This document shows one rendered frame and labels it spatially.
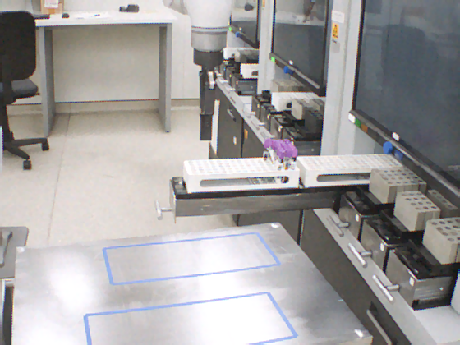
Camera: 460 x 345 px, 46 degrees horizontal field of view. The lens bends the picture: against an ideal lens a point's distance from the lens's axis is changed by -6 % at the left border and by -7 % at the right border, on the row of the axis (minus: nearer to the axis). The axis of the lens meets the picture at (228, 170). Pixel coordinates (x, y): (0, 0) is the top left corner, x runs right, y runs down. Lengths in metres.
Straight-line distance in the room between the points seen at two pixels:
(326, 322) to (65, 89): 4.24
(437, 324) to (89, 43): 4.17
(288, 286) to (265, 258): 0.11
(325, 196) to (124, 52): 3.60
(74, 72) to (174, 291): 4.04
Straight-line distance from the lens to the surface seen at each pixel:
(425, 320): 1.23
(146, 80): 5.03
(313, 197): 1.55
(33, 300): 1.08
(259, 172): 1.49
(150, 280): 1.11
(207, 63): 1.39
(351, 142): 1.71
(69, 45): 4.96
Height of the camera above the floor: 1.43
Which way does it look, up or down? 22 degrees down
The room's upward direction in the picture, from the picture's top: 3 degrees clockwise
